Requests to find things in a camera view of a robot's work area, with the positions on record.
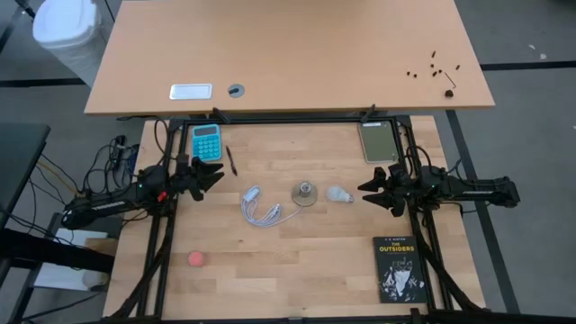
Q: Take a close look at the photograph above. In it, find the dark pen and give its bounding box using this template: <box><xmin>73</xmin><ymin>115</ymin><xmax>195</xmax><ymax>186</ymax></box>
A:
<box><xmin>225</xmin><ymin>144</ymin><xmax>239</xmax><ymax>177</ymax></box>

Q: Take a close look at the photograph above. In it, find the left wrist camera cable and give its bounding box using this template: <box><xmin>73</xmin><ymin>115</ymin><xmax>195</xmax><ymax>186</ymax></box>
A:
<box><xmin>154</xmin><ymin>118</ymin><xmax>181</xmax><ymax>163</ymax></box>

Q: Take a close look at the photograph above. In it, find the beige wooden desk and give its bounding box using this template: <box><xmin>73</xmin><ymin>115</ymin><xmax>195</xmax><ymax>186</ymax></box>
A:
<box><xmin>84</xmin><ymin>0</ymin><xmax>497</xmax><ymax>117</ymax></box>

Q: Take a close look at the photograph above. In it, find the black table leg bar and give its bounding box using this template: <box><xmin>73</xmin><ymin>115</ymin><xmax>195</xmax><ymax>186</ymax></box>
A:
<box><xmin>0</xmin><ymin>227</ymin><xmax>116</xmax><ymax>275</ymax></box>

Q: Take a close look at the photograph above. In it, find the black side desk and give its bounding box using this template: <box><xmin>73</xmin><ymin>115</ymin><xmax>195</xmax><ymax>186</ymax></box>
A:
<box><xmin>0</xmin><ymin>123</ymin><xmax>51</xmax><ymax>229</ymax></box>

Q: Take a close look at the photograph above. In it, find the black frame strut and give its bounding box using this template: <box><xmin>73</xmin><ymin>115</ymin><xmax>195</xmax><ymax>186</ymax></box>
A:
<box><xmin>359</xmin><ymin>103</ymin><xmax>377</xmax><ymax>124</ymax></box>
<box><xmin>211</xmin><ymin>106</ymin><xmax>232</xmax><ymax>125</ymax></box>

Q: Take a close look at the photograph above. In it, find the white trash bin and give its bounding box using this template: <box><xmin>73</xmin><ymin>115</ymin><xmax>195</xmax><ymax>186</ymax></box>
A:
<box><xmin>31</xmin><ymin>0</ymin><xmax>109</xmax><ymax>87</ymax></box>

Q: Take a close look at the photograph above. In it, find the olive green notebook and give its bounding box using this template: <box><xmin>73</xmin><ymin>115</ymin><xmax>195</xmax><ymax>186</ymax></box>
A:
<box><xmin>358</xmin><ymin>120</ymin><xmax>401</xmax><ymax>165</ymax></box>

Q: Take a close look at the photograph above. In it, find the brass lamp base socket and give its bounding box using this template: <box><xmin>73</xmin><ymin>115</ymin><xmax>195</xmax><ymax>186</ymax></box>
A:
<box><xmin>291</xmin><ymin>179</ymin><xmax>320</xmax><ymax>208</ymax></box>

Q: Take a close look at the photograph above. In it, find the white paper sheet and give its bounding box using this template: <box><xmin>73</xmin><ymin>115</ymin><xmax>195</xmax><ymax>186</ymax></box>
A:
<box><xmin>33</xmin><ymin>228</ymin><xmax>110</xmax><ymax>292</ymax></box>

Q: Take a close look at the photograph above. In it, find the black power strip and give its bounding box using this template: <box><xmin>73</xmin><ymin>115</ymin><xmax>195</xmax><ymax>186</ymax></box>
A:
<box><xmin>110</xmin><ymin>134</ymin><xmax>128</xmax><ymax>168</ymax></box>

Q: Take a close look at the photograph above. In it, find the silver rectangular desk plate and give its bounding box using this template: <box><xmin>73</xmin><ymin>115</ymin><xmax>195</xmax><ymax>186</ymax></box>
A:
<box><xmin>168</xmin><ymin>83</ymin><xmax>213</xmax><ymax>101</ymax></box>

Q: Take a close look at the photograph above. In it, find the yellow floor cable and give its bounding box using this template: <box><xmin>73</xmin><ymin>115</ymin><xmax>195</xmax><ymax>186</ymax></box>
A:
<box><xmin>36</xmin><ymin>160</ymin><xmax>91</xmax><ymax>199</ymax></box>

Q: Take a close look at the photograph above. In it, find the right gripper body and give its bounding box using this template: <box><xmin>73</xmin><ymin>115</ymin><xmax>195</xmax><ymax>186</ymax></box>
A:
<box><xmin>385</xmin><ymin>177</ymin><xmax>422</xmax><ymax>213</ymax></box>

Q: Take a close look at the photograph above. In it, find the white lightbulb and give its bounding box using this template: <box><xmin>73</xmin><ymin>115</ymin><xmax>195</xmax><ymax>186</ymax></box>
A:
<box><xmin>325</xmin><ymin>184</ymin><xmax>356</xmax><ymax>204</ymax></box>

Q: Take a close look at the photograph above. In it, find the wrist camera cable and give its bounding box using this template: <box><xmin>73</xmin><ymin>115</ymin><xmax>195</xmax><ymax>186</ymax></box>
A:
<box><xmin>403</xmin><ymin>143</ymin><xmax>434</xmax><ymax>177</ymax></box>
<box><xmin>154</xmin><ymin>118</ymin><xmax>181</xmax><ymax>163</ymax></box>

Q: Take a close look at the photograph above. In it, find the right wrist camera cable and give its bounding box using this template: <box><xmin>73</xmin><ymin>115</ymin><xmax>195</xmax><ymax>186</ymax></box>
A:
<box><xmin>403</xmin><ymin>143</ymin><xmax>434</xmax><ymax>177</ymax></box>

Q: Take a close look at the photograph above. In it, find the white lamp power cord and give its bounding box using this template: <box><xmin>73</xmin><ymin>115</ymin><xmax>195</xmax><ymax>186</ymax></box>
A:
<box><xmin>239</xmin><ymin>184</ymin><xmax>307</xmax><ymax>229</ymax></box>

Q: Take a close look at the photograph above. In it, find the black Outsiders book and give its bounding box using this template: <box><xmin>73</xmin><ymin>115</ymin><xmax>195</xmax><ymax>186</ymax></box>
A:
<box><xmin>372</xmin><ymin>235</ymin><xmax>428</xmax><ymax>304</ymax></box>

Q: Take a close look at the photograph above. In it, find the teal calculator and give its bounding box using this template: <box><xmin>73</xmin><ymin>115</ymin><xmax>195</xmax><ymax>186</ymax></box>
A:
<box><xmin>192</xmin><ymin>123</ymin><xmax>223</xmax><ymax>164</ymax></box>

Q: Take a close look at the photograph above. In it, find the blue cable bundle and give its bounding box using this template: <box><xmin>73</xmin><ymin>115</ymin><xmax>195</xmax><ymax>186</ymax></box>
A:
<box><xmin>127</xmin><ymin>143</ymin><xmax>141</xmax><ymax>175</ymax></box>

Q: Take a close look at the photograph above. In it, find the black aluminium table frame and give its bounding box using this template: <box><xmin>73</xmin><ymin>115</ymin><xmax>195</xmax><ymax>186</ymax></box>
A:
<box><xmin>103</xmin><ymin>114</ymin><xmax>491</xmax><ymax>324</ymax></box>

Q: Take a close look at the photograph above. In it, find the black floor cable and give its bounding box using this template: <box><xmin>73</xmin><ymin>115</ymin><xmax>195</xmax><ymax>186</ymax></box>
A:
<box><xmin>26</xmin><ymin>134</ymin><xmax>136</xmax><ymax>203</ymax></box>

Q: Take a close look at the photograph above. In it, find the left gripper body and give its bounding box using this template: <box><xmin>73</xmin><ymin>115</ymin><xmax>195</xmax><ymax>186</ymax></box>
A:
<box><xmin>168</xmin><ymin>164</ymin><xmax>199</xmax><ymax>199</ymax></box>

